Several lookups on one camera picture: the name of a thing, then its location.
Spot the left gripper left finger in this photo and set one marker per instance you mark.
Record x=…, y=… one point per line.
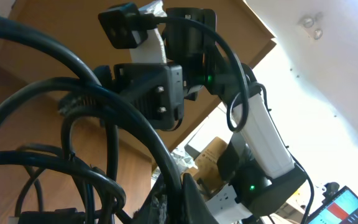
x=155, y=208

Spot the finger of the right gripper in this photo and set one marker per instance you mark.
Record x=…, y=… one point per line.
x=90, y=105

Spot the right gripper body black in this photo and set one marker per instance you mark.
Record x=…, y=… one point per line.
x=154, y=89

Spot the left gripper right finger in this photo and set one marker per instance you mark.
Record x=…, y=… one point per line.
x=196, y=211

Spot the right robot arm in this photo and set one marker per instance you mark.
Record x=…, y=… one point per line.
x=138, y=125

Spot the cardboard box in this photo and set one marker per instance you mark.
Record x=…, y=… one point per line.
x=206, y=167

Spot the tablet screen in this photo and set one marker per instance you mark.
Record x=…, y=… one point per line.
x=342, y=208

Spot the right camera cable black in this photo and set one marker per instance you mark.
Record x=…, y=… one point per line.
x=256, y=162

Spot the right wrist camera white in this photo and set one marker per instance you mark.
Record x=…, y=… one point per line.
x=123, y=26

